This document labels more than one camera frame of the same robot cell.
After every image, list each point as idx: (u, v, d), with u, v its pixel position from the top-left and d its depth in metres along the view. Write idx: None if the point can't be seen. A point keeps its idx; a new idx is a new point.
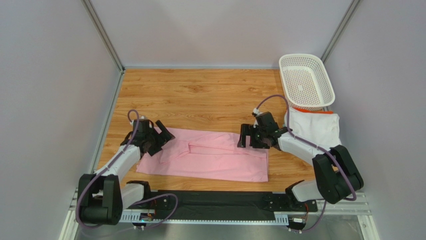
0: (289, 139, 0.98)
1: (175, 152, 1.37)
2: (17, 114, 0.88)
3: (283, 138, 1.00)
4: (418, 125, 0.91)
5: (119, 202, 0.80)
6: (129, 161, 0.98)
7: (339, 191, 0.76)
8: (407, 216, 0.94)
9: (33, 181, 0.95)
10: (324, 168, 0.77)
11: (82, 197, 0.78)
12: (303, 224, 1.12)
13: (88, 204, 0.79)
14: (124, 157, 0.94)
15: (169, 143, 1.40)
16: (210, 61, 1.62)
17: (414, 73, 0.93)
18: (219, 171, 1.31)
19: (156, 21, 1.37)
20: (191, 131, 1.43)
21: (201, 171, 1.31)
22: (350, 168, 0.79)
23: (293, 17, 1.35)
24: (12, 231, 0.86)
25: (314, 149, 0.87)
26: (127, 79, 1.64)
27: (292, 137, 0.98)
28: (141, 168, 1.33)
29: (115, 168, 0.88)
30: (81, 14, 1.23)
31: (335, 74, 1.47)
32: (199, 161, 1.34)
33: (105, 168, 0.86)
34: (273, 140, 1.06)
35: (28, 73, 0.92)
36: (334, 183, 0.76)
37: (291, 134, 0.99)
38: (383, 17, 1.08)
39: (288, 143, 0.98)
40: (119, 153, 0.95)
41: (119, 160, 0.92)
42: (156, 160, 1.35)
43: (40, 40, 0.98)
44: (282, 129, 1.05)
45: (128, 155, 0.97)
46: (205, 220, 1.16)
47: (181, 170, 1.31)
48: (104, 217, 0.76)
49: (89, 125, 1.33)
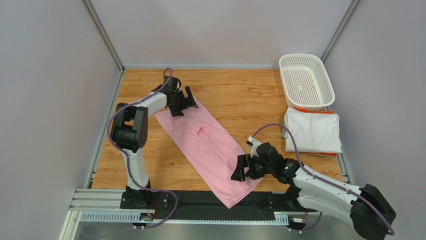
0: (307, 179, 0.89)
1: (188, 124, 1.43)
2: (17, 116, 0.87)
3: (299, 178, 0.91)
4: (417, 128, 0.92)
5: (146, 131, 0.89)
6: (158, 104, 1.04)
7: (379, 231, 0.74)
8: (407, 217, 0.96)
9: (34, 183, 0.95)
10: (362, 216, 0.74)
11: (117, 117, 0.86)
12: (303, 224, 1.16)
13: (121, 126, 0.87)
14: (155, 98, 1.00)
15: (190, 111, 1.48)
16: (210, 61, 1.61)
17: (413, 75, 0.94)
18: (203, 167, 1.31)
19: (156, 21, 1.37)
20: (209, 114, 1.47)
21: (193, 154, 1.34)
22: (382, 205, 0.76)
23: (294, 17, 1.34)
24: (13, 233, 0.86)
25: (344, 193, 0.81)
26: (126, 79, 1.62)
27: (310, 175, 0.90)
28: (160, 115, 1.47)
29: (146, 103, 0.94)
30: (79, 13, 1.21)
31: (335, 75, 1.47)
32: (199, 147, 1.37)
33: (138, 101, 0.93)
34: (284, 178, 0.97)
35: (27, 74, 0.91)
36: (374, 227, 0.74)
37: (308, 173, 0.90)
38: (383, 19, 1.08)
39: (307, 184, 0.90)
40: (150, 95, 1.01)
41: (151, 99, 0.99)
42: (170, 120, 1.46)
43: (41, 42, 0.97)
44: (292, 164, 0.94)
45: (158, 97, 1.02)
46: (205, 220, 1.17)
47: (182, 143, 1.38)
48: (132, 139, 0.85)
49: (88, 125, 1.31)
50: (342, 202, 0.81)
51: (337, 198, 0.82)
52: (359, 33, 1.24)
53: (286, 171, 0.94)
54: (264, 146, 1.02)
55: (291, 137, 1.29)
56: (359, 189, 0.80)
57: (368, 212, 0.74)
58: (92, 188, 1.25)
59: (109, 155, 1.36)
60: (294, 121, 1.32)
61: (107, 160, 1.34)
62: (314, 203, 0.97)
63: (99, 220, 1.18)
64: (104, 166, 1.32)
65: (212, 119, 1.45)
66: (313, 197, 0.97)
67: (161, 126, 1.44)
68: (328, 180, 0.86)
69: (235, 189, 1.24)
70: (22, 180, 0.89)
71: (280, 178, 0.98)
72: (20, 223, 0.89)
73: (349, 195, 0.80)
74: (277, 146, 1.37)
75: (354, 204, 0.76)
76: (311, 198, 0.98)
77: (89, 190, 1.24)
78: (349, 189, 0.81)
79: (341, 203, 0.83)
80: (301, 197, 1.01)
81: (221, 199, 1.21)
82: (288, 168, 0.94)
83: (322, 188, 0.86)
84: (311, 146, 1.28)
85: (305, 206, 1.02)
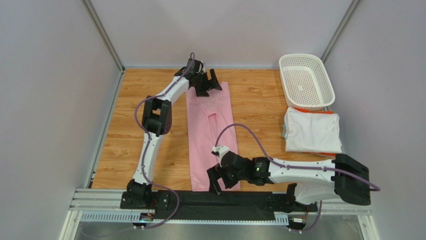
0: (282, 173, 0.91)
1: (207, 104, 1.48)
2: (18, 115, 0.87)
3: (275, 175, 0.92)
4: (417, 129, 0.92)
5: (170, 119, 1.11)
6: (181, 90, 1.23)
7: (363, 193, 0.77)
8: (408, 217, 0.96)
9: (34, 184, 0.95)
10: (345, 186, 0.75)
11: (146, 108, 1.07)
12: (303, 224, 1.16)
13: (149, 116, 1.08)
14: (178, 87, 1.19)
15: (213, 95, 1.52)
16: (210, 61, 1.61)
17: (413, 75, 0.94)
18: (196, 147, 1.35)
19: (156, 21, 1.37)
20: (227, 103, 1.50)
21: (194, 132, 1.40)
22: (357, 167, 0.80)
23: (293, 17, 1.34)
24: (12, 232, 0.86)
25: (321, 172, 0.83)
26: (126, 79, 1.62)
27: (283, 168, 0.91)
28: None
29: (169, 95, 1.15)
30: (80, 13, 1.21)
31: (335, 74, 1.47)
32: (203, 129, 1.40)
33: (163, 93, 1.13)
34: (261, 179, 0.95)
35: (28, 74, 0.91)
36: (358, 191, 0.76)
37: (281, 166, 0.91)
38: (383, 19, 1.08)
39: (284, 177, 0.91)
40: (173, 83, 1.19)
41: (174, 88, 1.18)
42: (194, 94, 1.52)
43: (41, 43, 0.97)
44: (262, 163, 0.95)
45: (181, 85, 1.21)
46: (205, 220, 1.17)
47: (192, 117, 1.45)
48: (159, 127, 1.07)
49: (89, 125, 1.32)
50: (323, 181, 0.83)
51: (319, 179, 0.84)
52: (359, 33, 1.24)
53: (259, 172, 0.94)
54: (227, 157, 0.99)
55: (291, 137, 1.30)
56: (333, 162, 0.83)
57: (347, 180, 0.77)
58: (92, 188, 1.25)
59: (109, 155, 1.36)
60: (294, 120, 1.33)
61: (107, 160, 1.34)
62: (310, 197, 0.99)
63: (99, 220, 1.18)
64: (104, 166, 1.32)
65: (228, 111, 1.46)
66: (305, 191, 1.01)
67: (185, 100, 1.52)
68: (300, 165, 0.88)
69: None
70: (22, 181, 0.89)
71: (257, 182, 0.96)
72: (20, 224, 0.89)
73: (327, 172, 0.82)
74: (277, 146, 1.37)
75: (336, 180, 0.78)
76: (305, 194, 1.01)
77: (89, 189, 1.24)
78: (324, 166, 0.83)
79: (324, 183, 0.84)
80: (298, 198, 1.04)
81: (193, 181, 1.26)
82: (259, 169, 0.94)
83: (299, 175, 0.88)
84: (311, 146, 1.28)
85: (308, 202, 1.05)
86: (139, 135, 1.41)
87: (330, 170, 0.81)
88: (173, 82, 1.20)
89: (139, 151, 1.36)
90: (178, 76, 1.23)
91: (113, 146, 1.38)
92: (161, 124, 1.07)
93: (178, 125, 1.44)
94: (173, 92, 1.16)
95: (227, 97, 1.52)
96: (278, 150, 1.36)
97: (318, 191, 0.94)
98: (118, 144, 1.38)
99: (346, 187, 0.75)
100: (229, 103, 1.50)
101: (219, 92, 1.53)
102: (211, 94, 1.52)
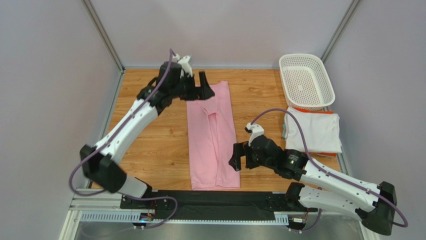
0: (319, 177, 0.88)
1: (207, 104, 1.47)
2: (18, 115, 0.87)
3: (312, 175, 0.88)
4: (417, 128, 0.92)
5: (118, 176, 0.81)
6: (141, 125, 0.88)
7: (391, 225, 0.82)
8: (407, 217, 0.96)
9: (35, 184, 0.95)
10: (384, 216, 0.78)
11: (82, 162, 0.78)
12: (303, 224, 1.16)
13: (89, 171, 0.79)
14: (132, 125, 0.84)
15: (213, 94, 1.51)
16: (210, 61, 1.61)
17: (413, 75, 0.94)
18: (196, 147, 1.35)
19: (156, 21, 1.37)
20: (227, 102, 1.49)
21: (194, 131, 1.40)
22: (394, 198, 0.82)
23: (293, 17, 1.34)
24: (13, 232, 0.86)
25: (364, 193, 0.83)
26: (126, 79, 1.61)
27: (322, 172, 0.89)
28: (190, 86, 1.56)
29: (116, 144, 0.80)
30: (80, 13, 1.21)
31: (335, 75, 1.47)
32: (202, 129, 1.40)
33: (106, 144, 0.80)
34: (289, 172, 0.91)
35: (28, 74, 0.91)
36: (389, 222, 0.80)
37: (320, 169, 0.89)
38: (383, 19, 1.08)
39: (319, 181, 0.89)
40: (126, 119, 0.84)
41: (127, 126, 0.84)
42: None
43: (40, 42, 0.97)
44: (297, 157, 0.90)
45: (139, 120, 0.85)
46: (205, 220, 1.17)
47: (192, 117, 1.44)
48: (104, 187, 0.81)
49: (88, 125, 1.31)
50: (360, 201, 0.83)
51: (356, 198, 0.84)
52: (359, 33, 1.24)
53: (293, 166, 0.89)
54: (261, 139, 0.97)
55: (291, 137, 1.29)
56: (377, 188, 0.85)
57: (387, 210, 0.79)
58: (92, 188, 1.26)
59: None
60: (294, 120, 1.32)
61: None
62: (317, 203, 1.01)
63: (99, 220, 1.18)
64: None
65: (228, 111, 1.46)
66: (314, 196, 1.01)
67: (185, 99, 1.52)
68: (343, 178, 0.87)
69: (210, 179, 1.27)
70: (23, 181, 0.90)
71: (284, 174, 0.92)
72: (21, 224, 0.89)
73: (369, 195, 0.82)
74: None
75: (378, 206, 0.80)
76: (313, 198, 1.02)
77: (88, 190, 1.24)
78: (369, 189, 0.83)
79: (357, 202, 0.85)
80: (301, 198, 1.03)
81: (194, 180, 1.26)
82: (294, 162, 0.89)
83: (338, 187, 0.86)
84: (311, 146, 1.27)
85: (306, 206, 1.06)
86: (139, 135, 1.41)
87: (375, 194, 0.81)
88: (130, 115, 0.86)
89: (139, 151, 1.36)
90: (139, 103, 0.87)
91: None
92: (106, 181, 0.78)
93: (179, 125, 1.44)
94: (122, 137, 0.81)
95: (227, 96, 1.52)
96: None
97: (333, 203, 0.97)
98: None
99: (385, 216, 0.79)
100: (229, 103, 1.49)
101: (219, 91, 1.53)
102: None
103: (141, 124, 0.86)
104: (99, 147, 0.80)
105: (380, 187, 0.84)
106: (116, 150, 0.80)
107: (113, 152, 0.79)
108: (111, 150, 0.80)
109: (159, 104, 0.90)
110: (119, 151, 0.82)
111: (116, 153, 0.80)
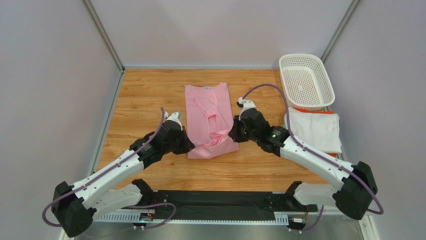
0: (296, 150, 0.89)
1: (207, 106, 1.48)
2: (18, 114, 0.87)
3: (288, 149, 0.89)
4: (417, 130, 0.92)
5: (83, 221, 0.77)
6: (123, 176, 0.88)
7: (364, 209, 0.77)
8: (409, 217, 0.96)
9: (35, 184, 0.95)
10: (351, 192, 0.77)
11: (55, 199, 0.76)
12: (303, 224, 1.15)
13: (57, 209, 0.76)
14: (115, 175, 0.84)
15: (213, 96, 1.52)
16: (210, 61, 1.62)
17: (413, 74, 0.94)
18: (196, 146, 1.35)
19: (156, 20, 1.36)
20: (226, 104, 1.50)
21: (194, 133, 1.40)
22: (371, 183, 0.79)
23: (293, 17, 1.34)
24: (13, 231, 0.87)
25: (336, 169, 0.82)
26: (126, 79, 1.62)
27: (300, 147, 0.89)
28: (189, 89, 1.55)
29: (94, 187, 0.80)
30: (80, 14, 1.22)
31: (335, 75, 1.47)
32: (202, 130, 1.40)
33: (83, 186, 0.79)
34: (270, 145, 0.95)
35: (28, 74, 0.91)
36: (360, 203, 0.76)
37: (298, 144, 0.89)
38: (382, 18, 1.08)
39: (295, 155, 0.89)
40: (111, 167, 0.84)
41: (110, 174, 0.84)
42: (194, 96, 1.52)
43: (39, 43, 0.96)
44: (280, 132, 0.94)
45: (123, 171, 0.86)
46: (205, 220, 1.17)
47: (192, 120, 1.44)
48: (65, 227, 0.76)
49: (88, 125, 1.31)
50: (332, 178, 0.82)
51: (327, 173, 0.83)
52: (359, 33, 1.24)
53: (274, 139, 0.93)
54: (253, 111, 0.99)
55: None
56: (352, 166, 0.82)
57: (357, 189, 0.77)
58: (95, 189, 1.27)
59: (109, 155, 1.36)
60: (294, 121, 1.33)
61: (107, 161, 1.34)
62: (307, 195, 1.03)
63: (100, 220, 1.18)
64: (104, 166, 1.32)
65: (228, 113, 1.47)
66: (306, 190, 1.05)
67: (185, 101, 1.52)
68: (318, 153, 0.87)
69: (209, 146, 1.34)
70: (24, 181, 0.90)
71: (265, 146, 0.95)
72: (21, 224, 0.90)
73: (341, 171, 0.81)
74: None
75: (346, 182, 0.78)
76: (304, 192, 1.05)
77: None
78: (341, 165, 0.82)
79: (328, 178, 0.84)
80: (296, 193, 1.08)
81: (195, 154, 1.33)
82: (275, 136, 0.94)
83: (311, 161, 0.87)
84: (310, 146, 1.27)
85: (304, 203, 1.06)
86: (139, 135, 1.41)
87: (346, 171, 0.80)
88: (114, 164, 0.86)
89: None
90: (130, 152, 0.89)
91: (113, 147, 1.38)
92: (70, 224, 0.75)
93: None
94: (101, 183, 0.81)
95: (227, 97, 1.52)
96: None
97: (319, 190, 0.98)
98: (118, 144, 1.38)
99: (352, 193, 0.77)
100: (229, 104, 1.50)
101: (219, 93, 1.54)
102: (211, 96, 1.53)
103: (124, 174, 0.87)
104: (76, 187, 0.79)
105: (355, 166, 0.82)
106: (88, 197, 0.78)
107: (86, 198, 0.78)
108: (85, 195, 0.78)
109: (148, 158, 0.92)
110: (96, 196, 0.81)
111: (88, 198, 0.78)
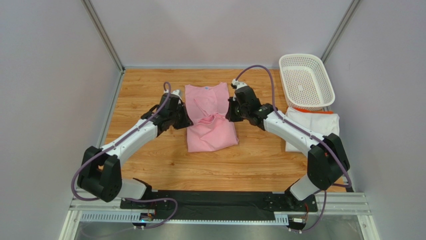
0: (276, 122, 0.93)
1: (207, 106, 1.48)
2: (18, 114, 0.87)
3: (270, 121, 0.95)
4: (417, 130, 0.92)
5: (115, 181, 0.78)
6: (142, 140, 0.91)
7: (328, 177, 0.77)
8: (408, 217, 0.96)
9: (35, 184, 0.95)
10: (315, 156, 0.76)
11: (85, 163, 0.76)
12: (303, 224, 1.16)
13: (88, 176, 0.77)
14: (138, 137, 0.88)
15: (213, 97, 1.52)
16: (210, 61, 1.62)
17: (413, 74, 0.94)
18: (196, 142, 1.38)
19: (155, 21, 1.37)
20: (226, 105, 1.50)
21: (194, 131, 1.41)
22: (341, 155, 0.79)
23: (293, 18, 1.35)
24: (13, 231, 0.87)
25: (307, 138, 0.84)
26: (127, 79, 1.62)
27: (280, 120, 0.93)
28: (190, 88, 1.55)
29: (122, 146, 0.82)
30: (80, 14, 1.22)
31: (335, 74, 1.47)
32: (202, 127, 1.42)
33: (113, 145, 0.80)
34: (256, 119, 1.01)
35: (28, 74, 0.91)
36: (324, 170, 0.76)
37: (279, 117, 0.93)
38: (382, 18, 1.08)
39: (275, 127, 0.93)
40: (132, 130, 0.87)
41: (132, 136, 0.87)
42: (194, 96, 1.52)
43: (39, 43, 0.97)
44: (267, 107, 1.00)
45: (143, 134, 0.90)
46: (205, 220, 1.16)
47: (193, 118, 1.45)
48: (99, 190, 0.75)
49: (88, 125, 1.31)
50: (303, 145, 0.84)
51: (300, 142, 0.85)
52: (359, 33, 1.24)
53: (259, 112, 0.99)
54: (245, 87, 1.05)
55: None
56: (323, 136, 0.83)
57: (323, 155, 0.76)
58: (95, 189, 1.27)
59: None
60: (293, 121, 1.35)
61: None
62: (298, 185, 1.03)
63: (100, 220, 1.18)
64: None
65: None
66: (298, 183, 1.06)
67: (185, 101, 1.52)
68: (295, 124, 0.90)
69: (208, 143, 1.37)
70: (23, 181, 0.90)
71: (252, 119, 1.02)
72: (21, 224, 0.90)
73: (312, 140, 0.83)
74: (277, 146, 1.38)
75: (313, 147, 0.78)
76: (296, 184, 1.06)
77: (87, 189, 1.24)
78: (313, 134, 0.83)
79: (301, 146, 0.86)
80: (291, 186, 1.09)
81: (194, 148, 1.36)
82: (261, 110, 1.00)
83: (287, 131, 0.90)
84: None
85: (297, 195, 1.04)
86: None
87: (316, 139, 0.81)
88: (134, 128, 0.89)
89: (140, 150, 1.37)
90: (143, 120, 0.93)
91: None
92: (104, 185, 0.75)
93: None
94: (128, 143, 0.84)
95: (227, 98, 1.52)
96: (277, 150, 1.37)
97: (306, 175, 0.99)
98: None
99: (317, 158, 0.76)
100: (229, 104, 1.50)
101: (219, 93, 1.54)
102: (211, 96, 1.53)
103: (142, 138, 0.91)
104: (106, 147, 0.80)
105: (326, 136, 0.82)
106: (121, 154, 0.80)
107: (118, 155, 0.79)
108: (117, 153, 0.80)
109: (160, 125, 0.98)
110: (124, 156, 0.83)
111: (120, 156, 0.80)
